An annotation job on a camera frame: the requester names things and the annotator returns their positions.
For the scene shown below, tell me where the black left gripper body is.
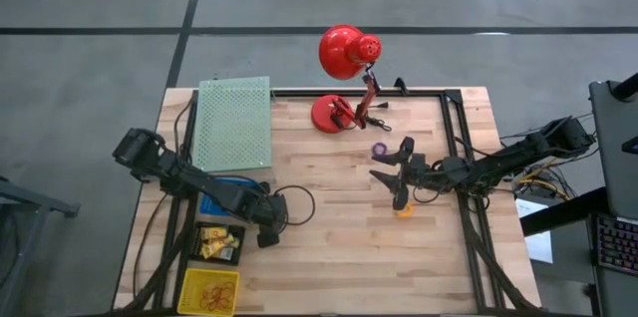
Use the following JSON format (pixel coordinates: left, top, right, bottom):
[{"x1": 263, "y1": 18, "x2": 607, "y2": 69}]
[{"x1": 256, "y1": 192, "x2": 290, "y2": 249}]

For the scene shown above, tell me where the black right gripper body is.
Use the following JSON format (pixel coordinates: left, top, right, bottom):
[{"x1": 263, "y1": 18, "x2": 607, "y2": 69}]
[{"x1": 392, "y1": 136, "x2": 431, "y2": 211}]

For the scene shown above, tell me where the blue plastic basket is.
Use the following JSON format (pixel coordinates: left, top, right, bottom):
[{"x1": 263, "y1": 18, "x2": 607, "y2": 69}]
[{"x1": 198, "y1": 175, "x2": 265, "y2": 218}]

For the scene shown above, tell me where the black plastic basket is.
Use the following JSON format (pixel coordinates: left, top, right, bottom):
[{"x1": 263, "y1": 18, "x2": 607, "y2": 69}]
[{"x1": 190, "y1": 221, "x2": 246, "y2": 267}]

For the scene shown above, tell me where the yellow plastic basket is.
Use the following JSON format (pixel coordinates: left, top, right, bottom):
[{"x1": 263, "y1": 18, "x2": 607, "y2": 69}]
[{"x1": 177, "y1": 268, "x2": 241, "y2": 317}]

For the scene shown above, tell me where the red desk lamp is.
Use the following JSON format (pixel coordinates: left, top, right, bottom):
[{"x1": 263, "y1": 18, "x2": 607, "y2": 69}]
[{"x1": 310, "y1": 24, "x2": 384, "y2": 135}]

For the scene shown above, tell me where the black desk edge bar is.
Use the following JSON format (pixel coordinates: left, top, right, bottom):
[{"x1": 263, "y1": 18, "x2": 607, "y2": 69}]
[{"x1": 520, "y1": 186, "x2": 607, "y2": 238}]

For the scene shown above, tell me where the green perforated metal shelf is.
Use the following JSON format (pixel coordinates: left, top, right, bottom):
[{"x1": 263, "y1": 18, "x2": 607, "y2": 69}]
[{"x1": 191, "y1": 76, "x2": 274, "y2": 172}]

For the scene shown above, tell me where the white paper sheet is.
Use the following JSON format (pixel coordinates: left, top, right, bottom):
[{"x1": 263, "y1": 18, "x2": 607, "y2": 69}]
[{"x1": 515, "y1": 196, "x2": 554, "y2": 264}]

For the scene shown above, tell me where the grey laptop with lit keyboard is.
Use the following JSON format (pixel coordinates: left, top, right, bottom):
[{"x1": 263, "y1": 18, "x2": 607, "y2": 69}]
[{"x1": 587, "y1": 79, "x2": 638, "y2": 278}]

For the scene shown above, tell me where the grey metal stand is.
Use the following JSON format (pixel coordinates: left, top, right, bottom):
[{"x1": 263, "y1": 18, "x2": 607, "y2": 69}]
[{"x1": 0, "y1": 176, "x2": 81, "y2": 317}]

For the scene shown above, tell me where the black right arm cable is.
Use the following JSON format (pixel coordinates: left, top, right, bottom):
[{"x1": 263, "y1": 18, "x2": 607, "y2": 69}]
[{"x1": 412, "y1": 184, "x2": 446, "y2": 205}]

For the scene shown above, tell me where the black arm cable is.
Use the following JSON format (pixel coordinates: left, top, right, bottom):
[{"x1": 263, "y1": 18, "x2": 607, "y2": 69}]
[
  {"x1": 412, "y1": 184, "x2": 446, "y2": 205},
  {"x1": 171, "y1": 97, "x2": 196, "y2": 163}
]

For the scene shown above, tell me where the black lamp power cable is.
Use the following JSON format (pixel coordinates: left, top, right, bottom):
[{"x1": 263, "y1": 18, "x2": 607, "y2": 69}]
[{"x1": 361, "y1": 101, "x2": 394, "y2": 133}]

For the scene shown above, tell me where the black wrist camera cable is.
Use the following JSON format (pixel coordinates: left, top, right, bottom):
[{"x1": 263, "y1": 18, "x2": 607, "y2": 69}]
[{"x1": 272, "y1": 184, "x2": 317, "y2": 227}]

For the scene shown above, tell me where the black aluminium table frame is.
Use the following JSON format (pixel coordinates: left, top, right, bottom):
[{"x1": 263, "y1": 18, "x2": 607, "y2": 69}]
[{"x1": 119, "y1": 88, "x2": 547, "y2": 317}]

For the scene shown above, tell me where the yellow floor cable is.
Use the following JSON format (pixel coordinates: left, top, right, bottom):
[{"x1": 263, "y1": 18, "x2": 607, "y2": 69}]
[{"x1": 517, "y1": 157, "x2": 569, "y2": 196}]

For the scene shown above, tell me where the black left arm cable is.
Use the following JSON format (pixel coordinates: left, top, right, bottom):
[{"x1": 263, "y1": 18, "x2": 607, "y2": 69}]
[{"x1": 171, "y1": 97, "x2": 196, "y2": 163}]

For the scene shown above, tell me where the brown cable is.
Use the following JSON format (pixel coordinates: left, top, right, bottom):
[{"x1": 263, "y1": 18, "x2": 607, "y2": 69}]
[{"x1": 131, "y1": 191, "x2": 168, "y2": 301}]

